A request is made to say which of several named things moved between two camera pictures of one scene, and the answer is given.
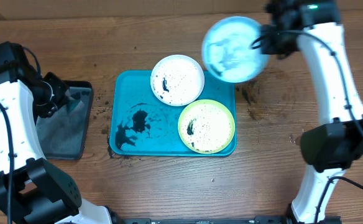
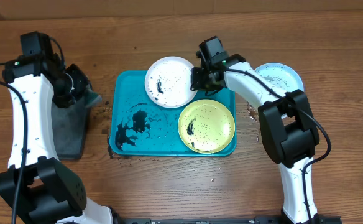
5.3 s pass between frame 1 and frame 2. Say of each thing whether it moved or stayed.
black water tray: stayed
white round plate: moved
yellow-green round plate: stayed
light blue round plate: moved
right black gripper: moved
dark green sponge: moved
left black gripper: moved
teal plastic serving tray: stayed
